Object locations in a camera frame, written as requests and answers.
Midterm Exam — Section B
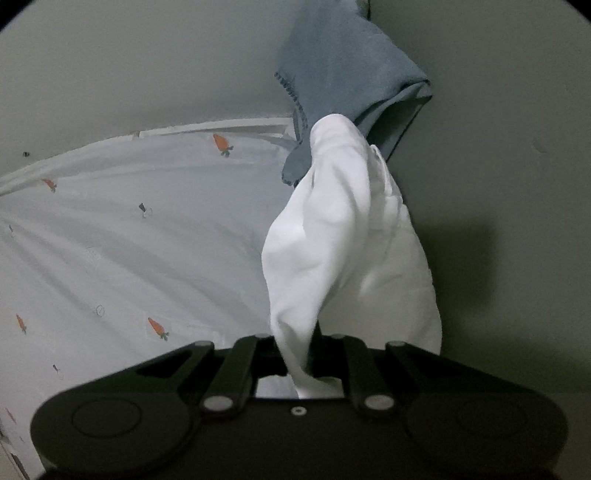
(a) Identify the white garment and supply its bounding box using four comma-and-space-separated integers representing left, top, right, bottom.
262, 114, 443, 399

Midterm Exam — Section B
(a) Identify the white carrot-print bed sheet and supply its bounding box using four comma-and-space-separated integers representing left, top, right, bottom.
1, 131, 291, 477

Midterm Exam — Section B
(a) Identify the folded blue towel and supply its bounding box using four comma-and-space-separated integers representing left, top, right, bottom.
276, 1, 433, 186

